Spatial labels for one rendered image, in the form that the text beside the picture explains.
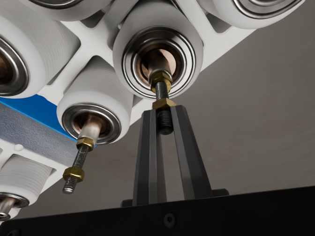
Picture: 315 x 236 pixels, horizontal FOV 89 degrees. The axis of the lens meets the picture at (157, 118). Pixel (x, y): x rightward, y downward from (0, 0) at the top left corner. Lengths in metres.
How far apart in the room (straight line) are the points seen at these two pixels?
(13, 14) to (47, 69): 0.05
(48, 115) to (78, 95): 0.28
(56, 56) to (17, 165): 0.31
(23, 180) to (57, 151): 0.09
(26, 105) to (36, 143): 0.09
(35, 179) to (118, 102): 0.32
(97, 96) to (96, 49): 0.08
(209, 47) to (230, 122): 0.41
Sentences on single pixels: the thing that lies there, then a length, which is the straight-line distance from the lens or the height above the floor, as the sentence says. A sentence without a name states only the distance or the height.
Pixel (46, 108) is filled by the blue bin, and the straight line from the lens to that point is 0.49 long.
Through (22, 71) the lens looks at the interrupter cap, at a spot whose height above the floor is 0.25.
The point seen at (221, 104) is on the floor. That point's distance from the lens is 0.56.
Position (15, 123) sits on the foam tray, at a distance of 0.49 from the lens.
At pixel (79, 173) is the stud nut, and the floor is 0.32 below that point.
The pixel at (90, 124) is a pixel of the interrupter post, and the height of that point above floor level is 0.26.
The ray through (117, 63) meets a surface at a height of 0.25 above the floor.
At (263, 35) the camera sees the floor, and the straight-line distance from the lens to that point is 0.50.
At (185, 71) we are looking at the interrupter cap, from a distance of 0.18.
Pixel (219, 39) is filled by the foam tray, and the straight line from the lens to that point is 0.26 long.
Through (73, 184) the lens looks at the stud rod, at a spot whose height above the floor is 0.33.
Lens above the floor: 0.41
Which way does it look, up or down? 49 degrees down
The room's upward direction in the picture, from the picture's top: 176 degrees clockwise
